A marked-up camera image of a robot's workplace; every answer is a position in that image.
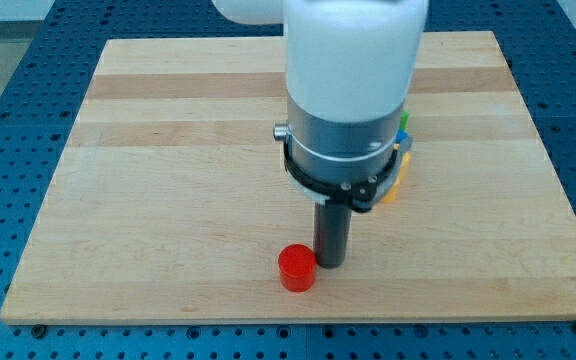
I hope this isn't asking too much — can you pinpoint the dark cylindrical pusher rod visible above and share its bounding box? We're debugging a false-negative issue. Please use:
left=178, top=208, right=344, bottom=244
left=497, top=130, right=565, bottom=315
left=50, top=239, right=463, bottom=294
left=313, top=204, right=352, bottom=269

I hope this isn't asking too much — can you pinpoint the blue block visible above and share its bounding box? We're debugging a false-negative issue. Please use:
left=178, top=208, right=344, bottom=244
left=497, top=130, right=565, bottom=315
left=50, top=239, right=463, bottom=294
left=395, top=130, right=409, bottom=144

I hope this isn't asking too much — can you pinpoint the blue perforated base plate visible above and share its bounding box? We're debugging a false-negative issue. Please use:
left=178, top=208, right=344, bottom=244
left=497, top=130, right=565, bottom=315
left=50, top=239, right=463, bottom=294
left=0, top=1, right=576, bottom=359

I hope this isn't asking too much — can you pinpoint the wooden board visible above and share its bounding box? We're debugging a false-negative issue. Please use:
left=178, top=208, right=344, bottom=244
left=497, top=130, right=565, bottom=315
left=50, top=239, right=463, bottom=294
left=0, top=31, right=576, bottom=325

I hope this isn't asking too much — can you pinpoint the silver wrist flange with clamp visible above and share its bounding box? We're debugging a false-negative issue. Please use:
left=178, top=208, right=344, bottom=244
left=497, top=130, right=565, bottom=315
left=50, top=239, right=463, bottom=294
left=274, top=99, right=403, bottom=213

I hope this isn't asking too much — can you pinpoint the yellow block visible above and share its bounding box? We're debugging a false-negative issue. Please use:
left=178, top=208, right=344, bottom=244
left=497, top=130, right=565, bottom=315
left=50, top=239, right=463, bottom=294
left=381, top=151, right=411, bottom=204

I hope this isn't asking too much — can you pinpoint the green block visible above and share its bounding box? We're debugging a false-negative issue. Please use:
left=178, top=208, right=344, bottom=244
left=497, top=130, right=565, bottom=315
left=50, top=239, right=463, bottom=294
left=399, top=111, right=409, bottom=131

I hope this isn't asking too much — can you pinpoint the red cylinder block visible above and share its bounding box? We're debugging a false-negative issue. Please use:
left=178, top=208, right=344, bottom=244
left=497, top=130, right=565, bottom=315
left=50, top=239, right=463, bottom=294
left=278, top=244, right=317, bottom=292

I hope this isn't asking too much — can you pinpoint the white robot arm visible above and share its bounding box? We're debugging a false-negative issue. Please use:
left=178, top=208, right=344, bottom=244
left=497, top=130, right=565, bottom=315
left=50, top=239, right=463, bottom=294
left=212, top=0, right=429, bottom=268

